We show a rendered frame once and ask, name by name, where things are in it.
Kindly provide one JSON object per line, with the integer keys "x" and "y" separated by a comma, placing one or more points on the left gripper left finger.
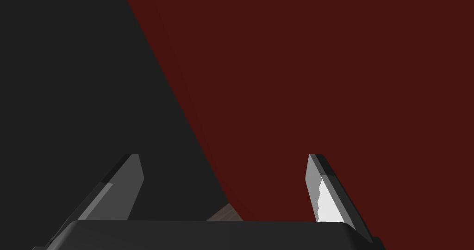
{"x": 117, "y": 194}

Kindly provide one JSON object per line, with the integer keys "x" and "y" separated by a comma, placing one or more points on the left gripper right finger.
{"x": 327, "y": 202}

